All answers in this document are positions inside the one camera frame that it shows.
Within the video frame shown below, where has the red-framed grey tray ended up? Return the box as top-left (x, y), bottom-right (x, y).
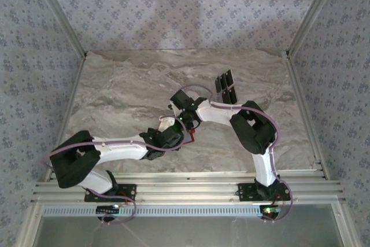
top-left (182, 130), bottom-right (197, 146)

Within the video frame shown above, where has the narrow aluminium extrusion beam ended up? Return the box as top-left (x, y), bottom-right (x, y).
top-left (49, 171), bottom-right (330, 181)

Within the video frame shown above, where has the wide aluminium extrusion beam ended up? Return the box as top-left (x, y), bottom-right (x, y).
top-left (30, 180), bottom-right (346, 205)

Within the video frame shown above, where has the small black circuit board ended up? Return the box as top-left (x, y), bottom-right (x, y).
top-left (259, 205), bottom-right (282, 217)
top-left (96, 204), bottom-right (121, 215)

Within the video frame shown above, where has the grey metal sheet panel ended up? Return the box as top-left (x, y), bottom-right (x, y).
top-left (34, 204), bottom-right (346, 247)

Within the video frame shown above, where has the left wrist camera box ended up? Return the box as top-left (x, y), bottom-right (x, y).
top-left (158, 115), bottom-right (186, 148)

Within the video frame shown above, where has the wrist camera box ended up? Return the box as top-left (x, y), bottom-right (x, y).
top-left (168, 90), bottom-right (195, 112)
top-left (158, 115), bottom-right (186, 148)

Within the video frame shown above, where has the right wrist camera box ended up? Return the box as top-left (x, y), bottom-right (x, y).
top-left (168, 90), bottom-right (195, 112)

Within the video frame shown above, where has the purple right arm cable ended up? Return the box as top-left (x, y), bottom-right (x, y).
top-left (172, 84), bottom-right (295, 224)

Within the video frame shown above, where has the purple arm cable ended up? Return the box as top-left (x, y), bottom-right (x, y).
top-left (42, 115), bottom-right (188, 226)
top-left (172, 84), bottom-right (295, 224)

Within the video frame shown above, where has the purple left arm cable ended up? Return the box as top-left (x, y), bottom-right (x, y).
top-left (42, 115), bottom-right (188, 226)

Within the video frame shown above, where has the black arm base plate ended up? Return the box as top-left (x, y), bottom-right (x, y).
top-left (236, 182), bottom-right (291, 202)
top-left (83, 182), bottom-right (138, 203)

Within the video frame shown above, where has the grey slotted cable duct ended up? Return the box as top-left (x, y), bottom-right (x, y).
top-left (42, 204), bottom-right (268, 219)

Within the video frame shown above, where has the aluminium table side rail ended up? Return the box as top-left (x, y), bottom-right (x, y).
top-left (284, 53), bottom-right (330, 180)
top-left (45, 53), bottom-right (87, 183)

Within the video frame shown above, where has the aluminium frame leg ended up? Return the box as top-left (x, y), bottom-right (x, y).
top-left (332, 202), bottom-right (359, 247)
top-left (16, 204), bottom-right (44, 247)

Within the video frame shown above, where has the aluminium frame corner post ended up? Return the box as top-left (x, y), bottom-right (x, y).
top-left (28, 0), bottom-right (87, 58)
top-left (284, 0), bottom-right (346, 58)

